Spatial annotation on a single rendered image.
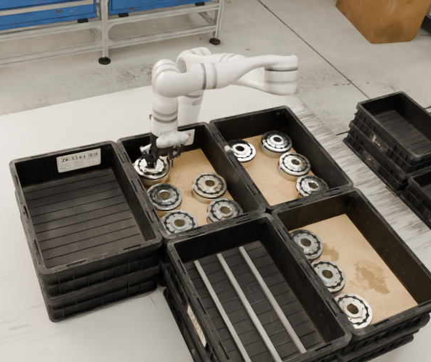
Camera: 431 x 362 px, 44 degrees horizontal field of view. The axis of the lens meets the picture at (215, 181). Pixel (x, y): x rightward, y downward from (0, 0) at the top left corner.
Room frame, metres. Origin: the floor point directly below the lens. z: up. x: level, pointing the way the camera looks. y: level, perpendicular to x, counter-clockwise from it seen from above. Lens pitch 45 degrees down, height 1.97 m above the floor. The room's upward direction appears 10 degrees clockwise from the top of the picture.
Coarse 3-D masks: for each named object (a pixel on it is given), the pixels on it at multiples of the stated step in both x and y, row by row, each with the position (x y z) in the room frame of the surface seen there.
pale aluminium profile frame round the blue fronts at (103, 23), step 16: (96, 0) 2.88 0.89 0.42; (224, 0) 3.38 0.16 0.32; (112, 16) 2.94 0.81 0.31; (128, 16) 2.97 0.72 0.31; (144, 16) 3.03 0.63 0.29; (160, 16) 3.10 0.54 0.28; (208, 16) 3.48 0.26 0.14; (0, 32) 2.54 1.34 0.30; (16, 32) 2.57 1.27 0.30; (32, 32) 2.62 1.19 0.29; (48, 32) 2.67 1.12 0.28; (96, 32) 3.01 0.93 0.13; (160, 32) 3.13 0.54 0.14; (176, 32) 3.17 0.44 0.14; (192, 32) 3.25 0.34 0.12; (64, 48) 2.75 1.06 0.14; (80, 48) 2.78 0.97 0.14; (96, 48) 2.85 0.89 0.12; (0, 64) 2.50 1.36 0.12; (16, 64) 2.55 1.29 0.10
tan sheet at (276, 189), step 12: (252, 144) 1.35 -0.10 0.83; (264, 156) 1.30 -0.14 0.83; (252, 168) 1.23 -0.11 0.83; (264, 168) 1.25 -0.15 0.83; (276, 168) 1.25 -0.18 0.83; (264, 180) 1.19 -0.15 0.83; (276, 180) 1.20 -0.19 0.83; (288, 180) 1.21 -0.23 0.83; (264, 192) 1.14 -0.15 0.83; (276, 192) 1.15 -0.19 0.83; (288, 192) 1.16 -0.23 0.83; (276, 204) 1.10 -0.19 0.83
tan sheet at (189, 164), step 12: (180, 156) 1.23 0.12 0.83; (192, 156) 1.24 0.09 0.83; (204, 156) 1.25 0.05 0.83; (180, 168) 1.18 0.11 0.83; (192, 168) 1.19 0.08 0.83; (204, 168) 1.20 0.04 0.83; (168, 180) 1.11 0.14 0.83; (180, 180) 1.12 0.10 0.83; (192, 180) 1.13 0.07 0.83; (228, 192) 1.11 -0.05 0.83; (192, 204) 1.04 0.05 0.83; (204, 204) 1.05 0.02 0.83; (204, 216) 1.00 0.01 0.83
